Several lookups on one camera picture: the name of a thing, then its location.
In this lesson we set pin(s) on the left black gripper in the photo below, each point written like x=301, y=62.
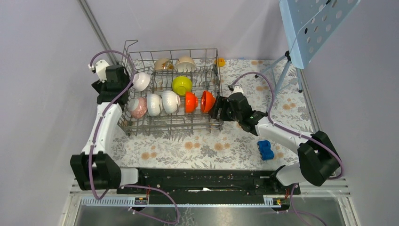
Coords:
x=99, y=86

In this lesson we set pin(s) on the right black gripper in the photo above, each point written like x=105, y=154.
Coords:
x=222, y=102

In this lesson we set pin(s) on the orange plastic bowl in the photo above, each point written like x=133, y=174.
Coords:
x=191, y=102
x=207, y=102

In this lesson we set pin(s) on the white ribbed ceramic bowl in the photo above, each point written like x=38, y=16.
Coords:
x=170, y=101

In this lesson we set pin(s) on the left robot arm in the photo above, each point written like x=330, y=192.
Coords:
x=93, y=167

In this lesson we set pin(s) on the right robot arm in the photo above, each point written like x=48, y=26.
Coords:
x=318, y=159

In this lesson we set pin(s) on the small white ceramic bowl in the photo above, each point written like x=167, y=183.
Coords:
x=141, y=81

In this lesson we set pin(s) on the yellow-green plastic bowl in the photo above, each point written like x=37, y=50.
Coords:
x=181, y=85

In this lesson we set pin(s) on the yellow plastic toy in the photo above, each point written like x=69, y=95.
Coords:
x=220, y=62

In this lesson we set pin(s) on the beige floral ceramic bowl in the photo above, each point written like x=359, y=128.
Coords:
x=164, y=64

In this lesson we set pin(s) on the beige ribbed ceramic bowl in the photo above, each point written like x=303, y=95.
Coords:
x=185, y=64

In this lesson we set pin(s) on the floral tablecloth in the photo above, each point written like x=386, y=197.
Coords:
x=230, y=147

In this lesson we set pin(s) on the blue toy car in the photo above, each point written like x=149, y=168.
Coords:
x=265, y=150

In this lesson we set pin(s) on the light blue perforated stand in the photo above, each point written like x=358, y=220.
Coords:
x=308, y=24

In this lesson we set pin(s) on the grey wire dish rack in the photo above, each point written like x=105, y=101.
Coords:
x=206, y=76

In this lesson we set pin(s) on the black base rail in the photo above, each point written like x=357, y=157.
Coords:
x=215, y=186

